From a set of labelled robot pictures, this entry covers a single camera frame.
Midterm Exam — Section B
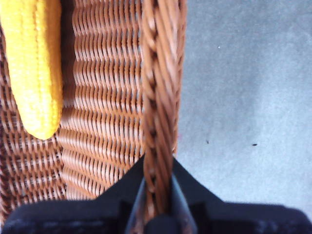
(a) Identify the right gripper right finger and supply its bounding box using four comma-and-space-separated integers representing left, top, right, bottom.
170, 157, 312, 234

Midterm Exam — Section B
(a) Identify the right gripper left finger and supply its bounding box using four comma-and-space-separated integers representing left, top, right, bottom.
1, 155, 147, 234

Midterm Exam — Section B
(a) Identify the brown wicker basket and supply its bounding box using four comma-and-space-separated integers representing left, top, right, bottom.
0, 0, 188, 221

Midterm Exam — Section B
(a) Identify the yellow corn cob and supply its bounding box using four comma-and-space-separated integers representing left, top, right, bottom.
0, 0, 63, 140

